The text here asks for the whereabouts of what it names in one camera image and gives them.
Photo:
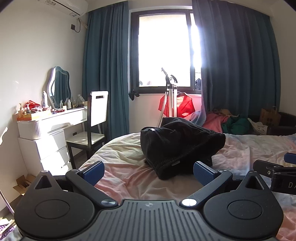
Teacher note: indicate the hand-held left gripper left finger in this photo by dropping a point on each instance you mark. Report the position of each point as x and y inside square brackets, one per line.
[93, 172]

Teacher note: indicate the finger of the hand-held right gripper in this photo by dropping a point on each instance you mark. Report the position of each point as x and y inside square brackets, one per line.
[264, 166]
[290, 158]

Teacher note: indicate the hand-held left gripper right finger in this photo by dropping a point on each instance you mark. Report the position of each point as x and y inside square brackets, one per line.
[204, 174]

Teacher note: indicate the black pants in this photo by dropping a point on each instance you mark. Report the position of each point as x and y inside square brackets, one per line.
[180, 143]

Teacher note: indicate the black sofa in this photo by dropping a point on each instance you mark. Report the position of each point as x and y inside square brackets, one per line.
[286, 122]

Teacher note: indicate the bed with pastel sheet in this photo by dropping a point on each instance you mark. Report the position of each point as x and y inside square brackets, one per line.
[129, 160]

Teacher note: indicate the white cloth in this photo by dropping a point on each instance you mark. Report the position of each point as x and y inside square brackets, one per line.
[259, 127]

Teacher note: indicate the brown paper bag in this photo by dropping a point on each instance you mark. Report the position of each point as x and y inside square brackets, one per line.
[269, 117]

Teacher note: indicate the green garment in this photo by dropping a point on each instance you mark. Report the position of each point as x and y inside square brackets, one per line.
[238, 125]

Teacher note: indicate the white dressing table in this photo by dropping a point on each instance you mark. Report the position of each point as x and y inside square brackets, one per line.
[53, 136]

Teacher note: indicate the white and black chair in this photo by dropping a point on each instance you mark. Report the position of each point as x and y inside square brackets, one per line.
[98, 111]

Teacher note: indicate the red garment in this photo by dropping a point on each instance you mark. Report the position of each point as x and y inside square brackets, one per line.
[186, 105]

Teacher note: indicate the cardboard box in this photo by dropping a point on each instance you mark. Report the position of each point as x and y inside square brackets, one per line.
[23, 184]

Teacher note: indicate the white ribbed storage box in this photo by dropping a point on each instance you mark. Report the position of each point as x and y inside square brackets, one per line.
[29, 130]

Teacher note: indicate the wooden tray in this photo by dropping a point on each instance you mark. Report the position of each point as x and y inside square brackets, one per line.
[34, 115]

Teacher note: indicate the white garment steamer stand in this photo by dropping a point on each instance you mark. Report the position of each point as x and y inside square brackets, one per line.
[171, 97]

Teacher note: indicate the white bottle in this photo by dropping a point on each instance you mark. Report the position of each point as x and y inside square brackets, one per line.
[44, 99]

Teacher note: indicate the wavy white framed mirror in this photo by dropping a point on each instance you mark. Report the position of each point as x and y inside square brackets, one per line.
[60, 87]

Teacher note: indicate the teal curtain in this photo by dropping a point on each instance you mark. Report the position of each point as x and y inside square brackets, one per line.
[238, 58]
[106, 69]

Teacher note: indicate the purple floor mat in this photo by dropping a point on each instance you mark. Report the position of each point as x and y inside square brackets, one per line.
[5, 229]

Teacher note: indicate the dark framed window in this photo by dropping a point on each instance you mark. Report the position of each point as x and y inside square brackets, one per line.
[165, 48]

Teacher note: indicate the white air conditioner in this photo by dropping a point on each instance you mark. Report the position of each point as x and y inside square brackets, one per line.
[63, 5]

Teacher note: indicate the black wall plug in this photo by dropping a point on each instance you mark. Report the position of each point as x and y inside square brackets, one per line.
[73, 26]

